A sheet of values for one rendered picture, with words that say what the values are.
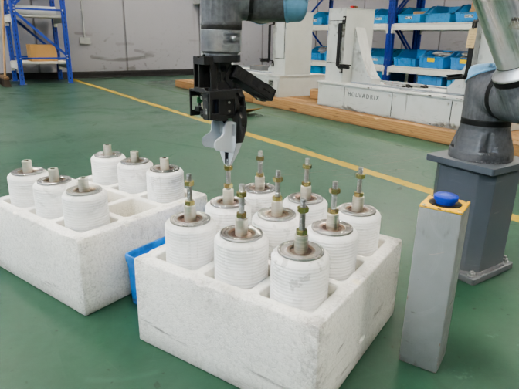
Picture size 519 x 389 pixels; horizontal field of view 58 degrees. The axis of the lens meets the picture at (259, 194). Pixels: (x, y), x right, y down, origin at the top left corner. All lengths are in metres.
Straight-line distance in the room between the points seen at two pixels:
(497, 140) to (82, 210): 0.97
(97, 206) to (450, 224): 0.71
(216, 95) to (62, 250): 0.48
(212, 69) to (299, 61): 3.51
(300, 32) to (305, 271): 3.74
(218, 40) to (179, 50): 6.85
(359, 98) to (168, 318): 2.81
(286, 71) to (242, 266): 3.58
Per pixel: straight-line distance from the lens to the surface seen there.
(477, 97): 1.24
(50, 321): 1.12
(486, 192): 1.25
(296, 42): 4.35
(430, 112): 3.14
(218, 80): 0.90
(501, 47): 1.11
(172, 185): 1.21
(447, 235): 0.84
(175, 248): 0.87
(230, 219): 0.94
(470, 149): 1.25
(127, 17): 7.42
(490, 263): 1.36
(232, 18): 0.88
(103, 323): 1.08
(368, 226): 0.94
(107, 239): 1.07
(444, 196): 0.85
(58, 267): 1.13
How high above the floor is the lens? 0.58
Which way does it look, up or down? 18 degrees down
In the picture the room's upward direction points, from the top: 1 degrees clockwise
